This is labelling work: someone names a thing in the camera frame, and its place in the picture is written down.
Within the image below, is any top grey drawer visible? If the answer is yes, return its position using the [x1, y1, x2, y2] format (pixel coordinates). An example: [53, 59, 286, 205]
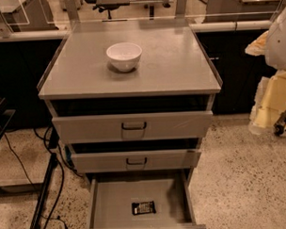
[52, 111, 213, 143]

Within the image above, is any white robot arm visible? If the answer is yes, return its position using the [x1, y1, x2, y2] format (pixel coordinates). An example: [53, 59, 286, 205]
[246, 6, 286, 134]

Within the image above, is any white ceramic bowl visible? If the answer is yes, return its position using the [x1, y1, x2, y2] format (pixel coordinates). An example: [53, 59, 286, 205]
[106, 42, 142, 72]

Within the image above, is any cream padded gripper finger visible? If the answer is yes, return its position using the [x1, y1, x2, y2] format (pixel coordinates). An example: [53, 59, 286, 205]
[248, 70, 286, 135]
[246, 31, 268, 56]

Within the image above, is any black floor cable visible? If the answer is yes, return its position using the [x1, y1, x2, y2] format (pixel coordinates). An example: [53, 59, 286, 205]
[0, 117, 86, 229]

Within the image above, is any grey drawer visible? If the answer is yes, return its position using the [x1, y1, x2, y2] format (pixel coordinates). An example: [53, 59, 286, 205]
[85, 172, 206, 229]
[71, 150, 201, 173]
[52, 111, 213, 143]

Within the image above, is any black rxbar chocolate bar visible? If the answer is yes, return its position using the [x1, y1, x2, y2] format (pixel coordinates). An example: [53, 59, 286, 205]
[131, 201, 156, 216]

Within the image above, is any middle grey drawer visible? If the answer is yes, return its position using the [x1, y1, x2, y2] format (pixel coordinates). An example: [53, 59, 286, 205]
[71, 150, 201, 173]

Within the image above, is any grey drawer cabinet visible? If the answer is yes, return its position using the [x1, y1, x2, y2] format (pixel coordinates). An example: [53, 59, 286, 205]
[35, 16, 229, 229]

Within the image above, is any black office chair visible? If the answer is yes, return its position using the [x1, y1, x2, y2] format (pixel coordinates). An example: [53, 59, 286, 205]
[85, 0, 130, 20]

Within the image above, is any bottom grey drawer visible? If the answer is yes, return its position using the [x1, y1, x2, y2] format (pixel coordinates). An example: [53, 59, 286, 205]
[85, 172, 206, 229]

